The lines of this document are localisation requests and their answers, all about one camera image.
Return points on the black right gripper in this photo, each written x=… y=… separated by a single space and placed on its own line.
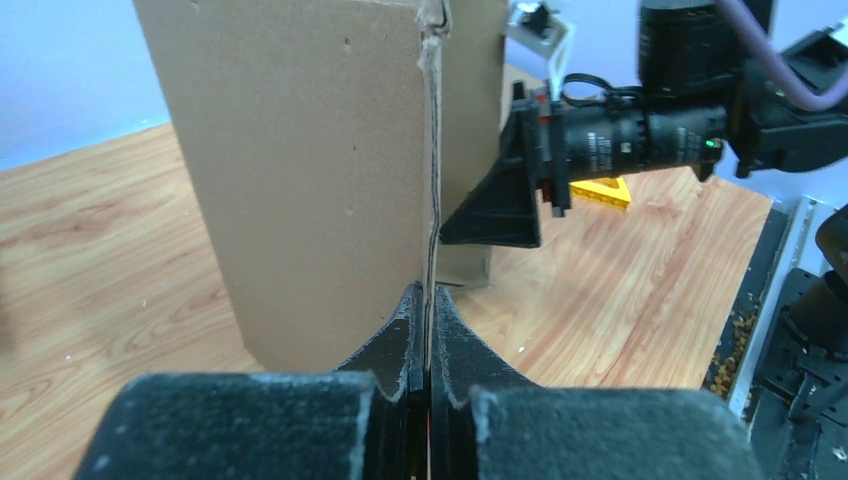
x=546 y=145

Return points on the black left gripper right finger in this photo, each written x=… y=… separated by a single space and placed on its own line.
x=488 y=421

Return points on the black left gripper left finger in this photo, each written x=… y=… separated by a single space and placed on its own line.
x=362 y=420

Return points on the brown cardboard box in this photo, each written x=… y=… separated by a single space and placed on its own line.
x=325 y=142

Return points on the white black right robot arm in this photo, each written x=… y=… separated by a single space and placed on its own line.
x=708 y=80

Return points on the yellow plastic triangle tool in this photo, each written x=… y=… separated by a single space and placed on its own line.
x=612 y=192

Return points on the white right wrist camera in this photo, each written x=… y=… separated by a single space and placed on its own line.
x=540 y=30

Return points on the black metal base rail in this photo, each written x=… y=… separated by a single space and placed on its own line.
x=781 y=361

